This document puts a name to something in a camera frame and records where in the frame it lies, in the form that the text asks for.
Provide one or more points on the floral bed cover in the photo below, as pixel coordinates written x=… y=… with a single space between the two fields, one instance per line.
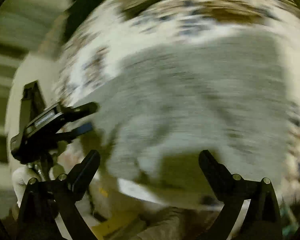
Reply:
x=117 y=28

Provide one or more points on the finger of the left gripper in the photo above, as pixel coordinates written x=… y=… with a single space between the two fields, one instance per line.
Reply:
x=71 y=114
x=74 y=133

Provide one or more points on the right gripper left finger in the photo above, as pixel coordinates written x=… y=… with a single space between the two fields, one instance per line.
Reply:
x=36 y=220

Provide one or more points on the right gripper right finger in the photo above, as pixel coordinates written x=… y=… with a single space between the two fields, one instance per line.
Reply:
x=262 y=220

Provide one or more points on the green curtain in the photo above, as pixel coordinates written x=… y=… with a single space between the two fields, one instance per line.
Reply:
x=29 y=43

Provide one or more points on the white gloved left hand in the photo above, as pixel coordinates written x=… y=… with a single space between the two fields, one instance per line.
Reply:
x=20 y=179

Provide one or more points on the grey fleece pants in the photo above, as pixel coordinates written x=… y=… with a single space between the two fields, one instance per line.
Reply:
x=172 y=101

